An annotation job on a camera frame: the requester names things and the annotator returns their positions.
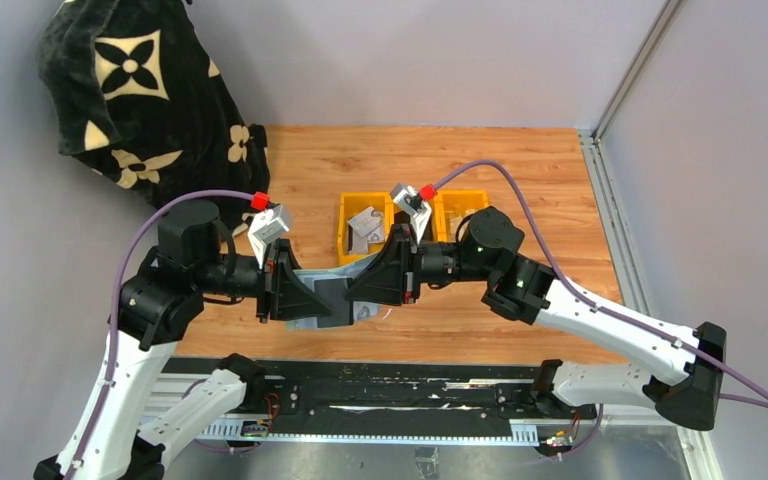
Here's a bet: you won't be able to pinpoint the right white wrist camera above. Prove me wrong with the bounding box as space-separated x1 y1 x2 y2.
390 182 438 245

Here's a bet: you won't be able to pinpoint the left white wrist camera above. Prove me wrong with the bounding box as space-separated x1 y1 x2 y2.
247 205 293 268

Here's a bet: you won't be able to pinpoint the aluminium frame rail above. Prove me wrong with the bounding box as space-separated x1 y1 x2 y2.
577 0 684 308

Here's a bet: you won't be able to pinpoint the right yellow plastic bin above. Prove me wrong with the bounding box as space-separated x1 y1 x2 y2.
431 189 489 242

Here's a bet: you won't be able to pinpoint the black floral patterned blanket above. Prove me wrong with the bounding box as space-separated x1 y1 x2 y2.
36 1 270 234

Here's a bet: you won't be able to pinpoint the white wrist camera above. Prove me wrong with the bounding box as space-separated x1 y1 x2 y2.
247 205 293 268
390 182 438 245

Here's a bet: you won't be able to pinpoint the yellow plastic bin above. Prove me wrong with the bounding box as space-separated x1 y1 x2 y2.
431 189 489 242
337 192 394 265
390 190 448 243

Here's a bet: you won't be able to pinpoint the beige cards in right bin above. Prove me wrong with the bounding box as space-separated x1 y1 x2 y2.
445 211 463 242

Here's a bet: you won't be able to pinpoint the middle yellow plastic bin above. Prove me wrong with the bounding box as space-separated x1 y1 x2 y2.
390 190 448 243

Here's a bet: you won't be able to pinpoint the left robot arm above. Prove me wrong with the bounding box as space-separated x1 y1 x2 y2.
34 190 327 479

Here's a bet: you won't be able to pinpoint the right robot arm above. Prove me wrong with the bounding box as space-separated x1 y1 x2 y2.
346 207 726 431

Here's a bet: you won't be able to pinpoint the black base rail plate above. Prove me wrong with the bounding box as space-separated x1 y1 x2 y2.
200 360 597 445

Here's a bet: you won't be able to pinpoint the left yellow plastic bin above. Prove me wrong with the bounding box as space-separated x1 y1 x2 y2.
337 192 394 265

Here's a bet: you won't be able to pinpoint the silver cards in left bin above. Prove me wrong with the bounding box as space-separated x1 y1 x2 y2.
347 206 385 255

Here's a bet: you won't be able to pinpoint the green leather card holder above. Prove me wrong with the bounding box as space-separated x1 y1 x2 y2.
287 255 391 331

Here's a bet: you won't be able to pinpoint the silver credit card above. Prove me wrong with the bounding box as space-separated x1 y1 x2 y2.
314 278 380 329

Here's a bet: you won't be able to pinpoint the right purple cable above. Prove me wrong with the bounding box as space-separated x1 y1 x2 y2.
423 159 768 458

